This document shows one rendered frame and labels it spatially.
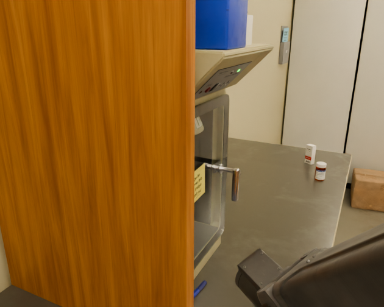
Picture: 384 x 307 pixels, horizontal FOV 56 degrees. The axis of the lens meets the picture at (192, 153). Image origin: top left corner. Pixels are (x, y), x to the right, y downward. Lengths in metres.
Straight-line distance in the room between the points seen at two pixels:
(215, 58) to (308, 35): 3.13
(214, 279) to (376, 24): 3.02
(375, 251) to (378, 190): 3.36
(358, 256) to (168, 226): 0.45
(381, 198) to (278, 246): 2.53
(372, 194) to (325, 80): 1.13
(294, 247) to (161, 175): 0.63
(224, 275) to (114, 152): 0.50
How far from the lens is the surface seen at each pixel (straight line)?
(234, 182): 0.92
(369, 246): 0.20
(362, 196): 3.57
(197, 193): 0.82
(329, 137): 3.80
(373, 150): 3.81
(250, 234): 1.16
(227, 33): 0.62
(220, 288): 0.95
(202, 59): 0.60
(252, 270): 0.46
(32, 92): 0.73
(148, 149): 0.58
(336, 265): 0.23
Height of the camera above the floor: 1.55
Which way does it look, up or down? 19 degrees down
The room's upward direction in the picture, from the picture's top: straight up
